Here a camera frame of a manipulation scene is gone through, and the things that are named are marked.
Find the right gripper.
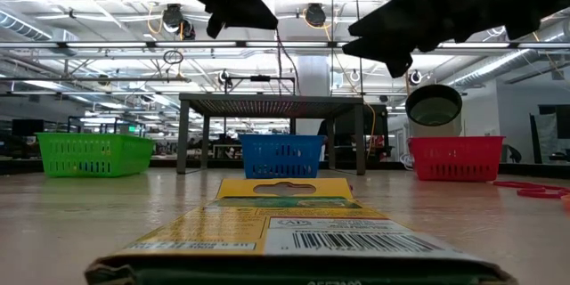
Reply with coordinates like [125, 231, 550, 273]
[341, 0, 542, 78]

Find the yellow crayon box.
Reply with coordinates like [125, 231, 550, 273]
[84, 176, 520, 285]

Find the black office chair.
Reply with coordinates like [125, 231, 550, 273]
[505, 144, 523, 165]

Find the grey perforated metal shelf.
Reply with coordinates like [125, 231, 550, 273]
[176, 93, 369, 177]

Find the person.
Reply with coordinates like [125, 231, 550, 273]
[316, 118, 333, 161]

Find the red plastic basket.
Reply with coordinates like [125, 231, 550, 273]
[407, 135, 507, 183]

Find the blue plastic basket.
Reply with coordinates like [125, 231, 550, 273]
[239, 134, 326, 180]

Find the green plastic basket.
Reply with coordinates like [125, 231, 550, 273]
[36, 132, 156, 178]

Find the black monitor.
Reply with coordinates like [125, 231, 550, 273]
[12, 118, 45, 138]

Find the black ceiling cable reel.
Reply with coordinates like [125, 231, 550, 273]
[160, 3, 197, 41]
[304, 3, 328, 29]

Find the black overhead camera rig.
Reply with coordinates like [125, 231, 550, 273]
[224, 75, 297, 97]

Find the hanging cable loop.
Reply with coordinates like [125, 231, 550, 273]
[162, 49, 184, 66]

